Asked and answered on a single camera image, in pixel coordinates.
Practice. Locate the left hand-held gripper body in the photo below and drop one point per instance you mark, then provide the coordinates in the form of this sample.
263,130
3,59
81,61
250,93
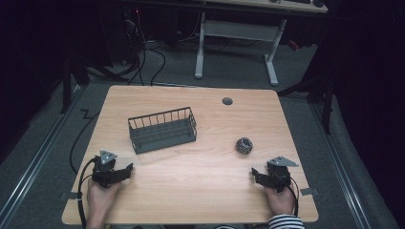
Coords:
103,171

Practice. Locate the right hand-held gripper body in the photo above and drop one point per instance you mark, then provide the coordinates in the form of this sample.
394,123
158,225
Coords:
280,173

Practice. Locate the person's right hand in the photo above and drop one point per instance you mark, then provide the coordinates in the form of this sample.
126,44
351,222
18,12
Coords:
281,202

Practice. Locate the person's left hand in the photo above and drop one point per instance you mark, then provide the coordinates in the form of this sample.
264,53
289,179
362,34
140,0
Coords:
100,198

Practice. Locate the steel wool scrubber ball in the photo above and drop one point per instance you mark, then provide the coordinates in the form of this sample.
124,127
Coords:
244,145

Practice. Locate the grey tape strip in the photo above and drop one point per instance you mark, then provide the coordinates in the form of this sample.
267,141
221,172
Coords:
69,195
309,191

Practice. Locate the grey table grommet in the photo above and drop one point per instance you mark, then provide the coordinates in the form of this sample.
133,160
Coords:
227,101

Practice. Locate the black stand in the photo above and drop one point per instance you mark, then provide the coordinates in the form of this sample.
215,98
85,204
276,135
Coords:
326,95
67,82

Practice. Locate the small red object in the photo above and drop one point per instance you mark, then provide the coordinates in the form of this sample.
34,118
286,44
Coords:
293,45

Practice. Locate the white metal desk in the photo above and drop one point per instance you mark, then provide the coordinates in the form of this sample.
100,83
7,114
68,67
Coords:
238,31

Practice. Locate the black keyboard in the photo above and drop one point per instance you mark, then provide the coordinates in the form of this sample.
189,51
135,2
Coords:
297,1

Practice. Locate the black computer mouse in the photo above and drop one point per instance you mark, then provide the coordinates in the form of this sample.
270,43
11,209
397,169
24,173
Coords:
319,3

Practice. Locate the metal floor rail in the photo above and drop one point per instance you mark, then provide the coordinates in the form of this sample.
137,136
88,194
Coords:
35,165
342,165

